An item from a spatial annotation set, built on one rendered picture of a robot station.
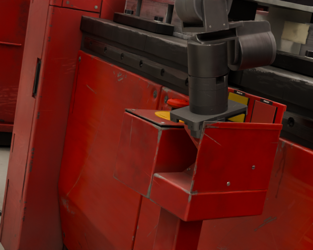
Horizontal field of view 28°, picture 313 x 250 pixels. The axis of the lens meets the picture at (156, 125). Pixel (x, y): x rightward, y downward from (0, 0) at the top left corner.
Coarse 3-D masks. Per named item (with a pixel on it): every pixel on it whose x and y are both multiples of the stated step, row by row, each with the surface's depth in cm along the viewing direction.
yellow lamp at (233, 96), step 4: (232, 96) 103; (236, 96) 103; (240, 96) 102; (236, 100) 103; (240, 100) 102; (244, 100) 101; (244, 104) 101; (236, 116) 102; (240, 116) 102; (232, 120) 103; (236, 120) 102; (240, 120) 102
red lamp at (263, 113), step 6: (258, 102) 99; (258, 108) 99; (264, 108) 98; (270, 108) 97; (252, 114) 100; (258, 114) 99; (264, 114) 98; (270, 114) 97; (252, 120) 100; (258, 120) 98; (264, 120) 97; (270, 120) 96
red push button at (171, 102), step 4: (168, 100) 101; (172, 100) 100; (176, 100) 100; (180, 100) 101; (184, 100) 102; (168, 104) 101; (172, 104) 100; (176, 104) 100; (180, 104) 100; (184, 104) 100; (188, 104) 101; (172, 108) 101; (176, 108) 101
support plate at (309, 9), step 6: (252, 0) 114; (258, 0) 114; (264, 0) 114; (270, 0) 115; (276, 0) 115; (270, 6) 134; (276, 6) 125; (282, 6) 118; (288, 6) 117; (294, 6) 118; (300, 6) 118; (306, 6) 119; (312, 12) 122
